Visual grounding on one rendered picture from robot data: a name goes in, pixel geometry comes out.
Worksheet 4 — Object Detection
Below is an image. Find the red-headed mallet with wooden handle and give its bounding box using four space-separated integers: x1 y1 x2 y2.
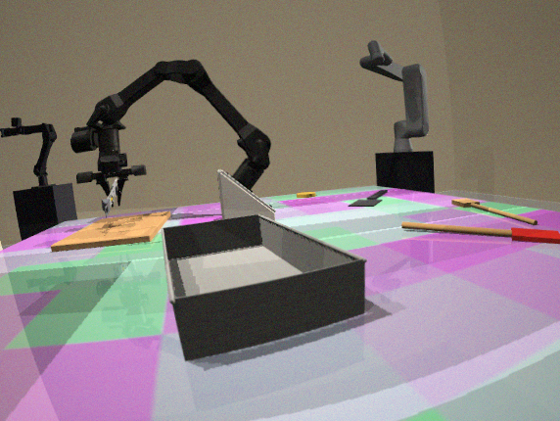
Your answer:
401 221 560 244

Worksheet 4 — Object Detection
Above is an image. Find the light wooden board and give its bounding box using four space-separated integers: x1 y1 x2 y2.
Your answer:
51 211 170 253

